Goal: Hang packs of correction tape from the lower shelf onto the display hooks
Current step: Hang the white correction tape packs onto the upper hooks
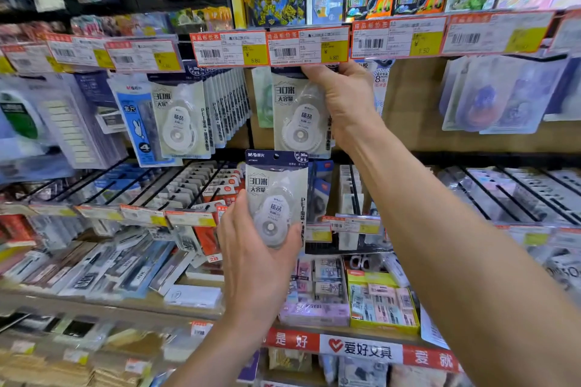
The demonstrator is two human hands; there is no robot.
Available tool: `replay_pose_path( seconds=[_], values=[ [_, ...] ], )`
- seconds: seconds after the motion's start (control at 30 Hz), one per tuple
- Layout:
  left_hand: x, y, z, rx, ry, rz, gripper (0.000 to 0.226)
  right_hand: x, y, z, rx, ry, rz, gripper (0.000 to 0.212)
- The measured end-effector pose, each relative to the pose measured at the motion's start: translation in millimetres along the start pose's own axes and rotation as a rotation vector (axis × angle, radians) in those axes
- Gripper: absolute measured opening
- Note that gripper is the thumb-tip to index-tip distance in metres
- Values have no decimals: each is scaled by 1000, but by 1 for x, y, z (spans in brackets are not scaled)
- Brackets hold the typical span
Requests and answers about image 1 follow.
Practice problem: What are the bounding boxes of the blue scissors packets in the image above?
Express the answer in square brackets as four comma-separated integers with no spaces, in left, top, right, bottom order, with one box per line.
[307,160,335,224]

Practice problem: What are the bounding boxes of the small white blue box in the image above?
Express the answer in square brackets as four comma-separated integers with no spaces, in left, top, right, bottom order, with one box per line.
[381,254,412,288]

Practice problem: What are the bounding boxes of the row of white card packets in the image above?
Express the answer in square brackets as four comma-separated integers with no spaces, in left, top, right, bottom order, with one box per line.
[338,164,366,215]

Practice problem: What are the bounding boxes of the person's right hand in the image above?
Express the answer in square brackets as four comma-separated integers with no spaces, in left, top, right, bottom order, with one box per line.
[301,60,387,154]

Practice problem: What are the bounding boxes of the row of white red packets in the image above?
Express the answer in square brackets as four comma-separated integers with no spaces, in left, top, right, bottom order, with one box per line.
[154,160,246,263]

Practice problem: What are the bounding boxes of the dark blue card packet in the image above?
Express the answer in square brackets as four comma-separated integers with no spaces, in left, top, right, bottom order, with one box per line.
[74,71,127,134]

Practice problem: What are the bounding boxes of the bunch of blue correction tapes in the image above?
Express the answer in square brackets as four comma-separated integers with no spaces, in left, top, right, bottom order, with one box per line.
[358,57,396,115]

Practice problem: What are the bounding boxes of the green label tape packet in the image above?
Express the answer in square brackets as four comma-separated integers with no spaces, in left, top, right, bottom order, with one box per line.
[0,91,46,161]

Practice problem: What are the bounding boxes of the green correction tape packet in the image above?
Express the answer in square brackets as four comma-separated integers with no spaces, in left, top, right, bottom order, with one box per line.
[251,67,275,129]

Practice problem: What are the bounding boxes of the dark purple packet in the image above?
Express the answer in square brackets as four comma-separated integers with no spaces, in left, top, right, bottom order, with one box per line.
[235,350,260,384]

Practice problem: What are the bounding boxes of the person's right forearm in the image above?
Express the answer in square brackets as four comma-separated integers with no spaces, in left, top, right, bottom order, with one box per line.
[352,121,581,387]

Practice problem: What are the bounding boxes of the row of white correction tapes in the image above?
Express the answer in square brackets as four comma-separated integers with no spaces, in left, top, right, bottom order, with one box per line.
[147,67,253,160]

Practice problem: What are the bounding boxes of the white index tab packet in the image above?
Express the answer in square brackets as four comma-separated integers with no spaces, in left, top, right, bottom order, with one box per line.
[31,76,128,170]

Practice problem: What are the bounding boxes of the person's left hand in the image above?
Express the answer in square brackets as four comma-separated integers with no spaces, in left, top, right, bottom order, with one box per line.
[217,189,304,333]

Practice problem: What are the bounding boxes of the stacks of brown envelopes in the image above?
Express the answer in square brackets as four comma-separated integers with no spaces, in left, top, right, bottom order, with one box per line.
[0,353,151,387]

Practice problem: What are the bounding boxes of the white correction tape packet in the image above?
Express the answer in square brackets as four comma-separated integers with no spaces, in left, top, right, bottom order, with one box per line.
[271,67,335,160]
[245,149,309,249]

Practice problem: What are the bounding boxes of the yellow eraser display box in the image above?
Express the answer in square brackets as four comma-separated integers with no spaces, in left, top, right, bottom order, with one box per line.
[346,269,421,336]

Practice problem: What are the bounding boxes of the white flat box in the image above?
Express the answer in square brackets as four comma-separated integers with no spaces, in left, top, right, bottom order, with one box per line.
[163,284,223,310]

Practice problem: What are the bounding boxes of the pile of pen packets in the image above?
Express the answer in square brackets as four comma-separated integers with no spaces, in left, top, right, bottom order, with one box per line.
[0,239,196,301]

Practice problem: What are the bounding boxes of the rows of grey white packets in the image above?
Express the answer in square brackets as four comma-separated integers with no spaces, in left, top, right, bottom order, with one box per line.
[438,166,581,227]

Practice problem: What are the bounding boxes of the row of orange price tags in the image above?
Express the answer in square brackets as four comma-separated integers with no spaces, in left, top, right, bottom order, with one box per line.
[0,10,581,74]
[0,203,581,249]

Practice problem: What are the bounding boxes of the red shelf label strip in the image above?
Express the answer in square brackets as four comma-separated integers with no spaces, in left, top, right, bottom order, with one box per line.
[265,327,464,374]

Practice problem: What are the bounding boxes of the row of blue white packets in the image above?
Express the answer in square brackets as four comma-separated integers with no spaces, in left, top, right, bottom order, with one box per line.
[45,164,151,209]

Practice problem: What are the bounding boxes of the pink eraser display box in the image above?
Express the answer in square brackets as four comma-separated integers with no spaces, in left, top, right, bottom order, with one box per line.
[279,257,351,328]

